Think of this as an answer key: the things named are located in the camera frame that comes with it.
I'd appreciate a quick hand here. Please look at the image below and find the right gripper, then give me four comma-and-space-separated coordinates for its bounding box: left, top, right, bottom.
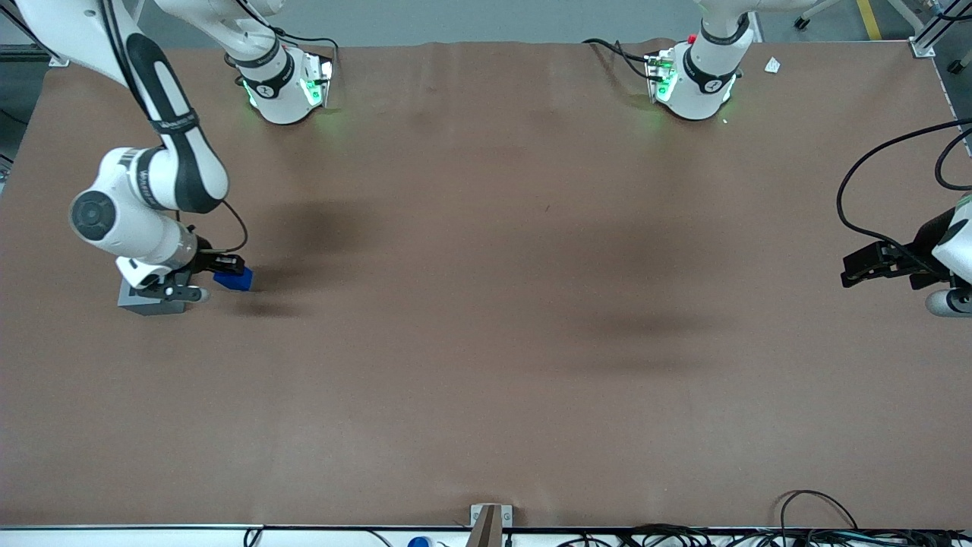
115, 234, 246, 292

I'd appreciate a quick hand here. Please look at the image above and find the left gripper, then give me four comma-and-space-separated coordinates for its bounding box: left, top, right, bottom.
841, 205, 961, 292

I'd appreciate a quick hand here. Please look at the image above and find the blue plastic part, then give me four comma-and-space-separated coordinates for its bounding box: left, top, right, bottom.
213, 267, 254, 294

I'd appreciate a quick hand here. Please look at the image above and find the gray square base block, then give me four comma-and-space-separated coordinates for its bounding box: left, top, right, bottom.
117, 277, 191, 316

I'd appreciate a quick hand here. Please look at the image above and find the white chair leg with caster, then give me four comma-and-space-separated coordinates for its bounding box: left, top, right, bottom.
793, 0, 844, 31

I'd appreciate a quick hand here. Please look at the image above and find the brown table mat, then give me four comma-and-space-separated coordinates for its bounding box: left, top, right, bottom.
0, 38, 972, 530

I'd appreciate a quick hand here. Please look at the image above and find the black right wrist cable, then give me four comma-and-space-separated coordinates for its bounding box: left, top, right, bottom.
97, 0, 250, 255

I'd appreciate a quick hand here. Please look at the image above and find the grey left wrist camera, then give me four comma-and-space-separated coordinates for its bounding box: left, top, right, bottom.
925, 287, 972, 318

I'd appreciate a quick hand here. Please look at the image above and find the long black left wrist cable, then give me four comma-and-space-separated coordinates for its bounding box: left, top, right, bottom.
837, 118, 972, 263

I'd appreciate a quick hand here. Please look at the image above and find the short black looped cable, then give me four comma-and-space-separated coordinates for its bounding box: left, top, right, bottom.
935, 125, 972, 191

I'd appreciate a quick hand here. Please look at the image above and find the aluminium frame profile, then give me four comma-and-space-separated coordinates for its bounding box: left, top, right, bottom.
0, 0, 71, 69
907, 0, 972, 60

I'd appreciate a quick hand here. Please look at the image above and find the black arched cable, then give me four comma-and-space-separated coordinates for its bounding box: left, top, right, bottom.
780, 490, 859, 533

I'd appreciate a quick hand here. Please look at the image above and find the black right arm base cable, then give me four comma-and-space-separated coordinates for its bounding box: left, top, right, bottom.
228, 0, 340, 81

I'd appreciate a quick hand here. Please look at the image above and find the black arm base cable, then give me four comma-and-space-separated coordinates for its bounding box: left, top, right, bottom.
582, 38, 655, 81
228, 0, 340, 81

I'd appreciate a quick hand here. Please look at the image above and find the white table edge rail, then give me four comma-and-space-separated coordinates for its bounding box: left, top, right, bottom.
0, 526, 972, 547

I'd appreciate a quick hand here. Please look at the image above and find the black cable bundle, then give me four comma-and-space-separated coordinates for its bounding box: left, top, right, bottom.
558, 523, 972, 547

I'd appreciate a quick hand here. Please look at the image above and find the gray metal mounting bracket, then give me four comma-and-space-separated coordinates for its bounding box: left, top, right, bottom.
470, 504, 513, 529

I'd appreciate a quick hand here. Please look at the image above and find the black left arm base cable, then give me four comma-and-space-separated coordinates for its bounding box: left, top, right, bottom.
582, 38, 655, 81

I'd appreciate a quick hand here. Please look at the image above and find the brown camera post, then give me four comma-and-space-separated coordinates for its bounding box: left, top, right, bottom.
465, 505, 503, 547

